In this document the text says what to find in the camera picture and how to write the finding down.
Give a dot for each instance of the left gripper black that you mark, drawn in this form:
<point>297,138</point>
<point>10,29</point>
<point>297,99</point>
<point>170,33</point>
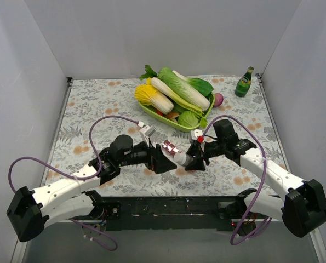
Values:
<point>153,158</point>

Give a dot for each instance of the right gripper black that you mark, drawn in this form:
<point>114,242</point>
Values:
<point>201,153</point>

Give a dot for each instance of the white pill bottle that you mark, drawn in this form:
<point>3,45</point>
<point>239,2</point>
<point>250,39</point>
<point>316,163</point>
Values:
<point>182,159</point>

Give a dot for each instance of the red weekly pill organizer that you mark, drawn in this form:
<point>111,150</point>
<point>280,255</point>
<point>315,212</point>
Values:
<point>171,149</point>

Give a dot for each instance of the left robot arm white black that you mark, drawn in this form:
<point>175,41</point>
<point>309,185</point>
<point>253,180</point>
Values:
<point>31,211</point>

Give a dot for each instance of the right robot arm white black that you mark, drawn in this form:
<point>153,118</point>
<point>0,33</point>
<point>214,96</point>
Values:
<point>299,204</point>

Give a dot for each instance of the green plastic tray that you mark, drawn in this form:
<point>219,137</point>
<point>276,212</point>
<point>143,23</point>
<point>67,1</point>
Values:
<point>151,111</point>

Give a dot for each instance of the small round green cabbage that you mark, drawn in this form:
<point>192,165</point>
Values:
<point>188,119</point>

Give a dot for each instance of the brown mushroom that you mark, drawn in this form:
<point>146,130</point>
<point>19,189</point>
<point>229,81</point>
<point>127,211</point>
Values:
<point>172,116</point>

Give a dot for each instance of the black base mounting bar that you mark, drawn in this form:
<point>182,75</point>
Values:
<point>164,213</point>

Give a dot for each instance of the purple red onion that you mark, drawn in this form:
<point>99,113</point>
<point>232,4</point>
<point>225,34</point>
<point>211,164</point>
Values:
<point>218,100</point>

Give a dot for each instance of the green napa cabbage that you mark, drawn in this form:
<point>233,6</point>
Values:
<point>183,89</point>

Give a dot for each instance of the yellow napa cabbage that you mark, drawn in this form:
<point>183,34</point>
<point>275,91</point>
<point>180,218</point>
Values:
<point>148,95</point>

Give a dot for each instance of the green bok choy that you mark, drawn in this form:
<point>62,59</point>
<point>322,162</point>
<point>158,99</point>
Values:
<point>202,86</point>

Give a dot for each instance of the floral tablecloth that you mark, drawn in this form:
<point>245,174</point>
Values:
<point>100,109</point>

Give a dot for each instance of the green glass bottle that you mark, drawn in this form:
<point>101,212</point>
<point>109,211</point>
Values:
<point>244,83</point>

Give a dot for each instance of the white celery stalk bunch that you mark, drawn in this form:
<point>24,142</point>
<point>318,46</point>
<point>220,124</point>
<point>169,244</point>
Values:
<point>151,78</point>

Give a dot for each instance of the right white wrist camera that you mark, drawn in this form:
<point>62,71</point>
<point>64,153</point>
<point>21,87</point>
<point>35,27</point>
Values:
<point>197,135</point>

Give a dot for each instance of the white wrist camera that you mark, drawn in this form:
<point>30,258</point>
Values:
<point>197,135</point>
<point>146,132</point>

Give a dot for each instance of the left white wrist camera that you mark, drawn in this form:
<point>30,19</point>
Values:
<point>146,132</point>

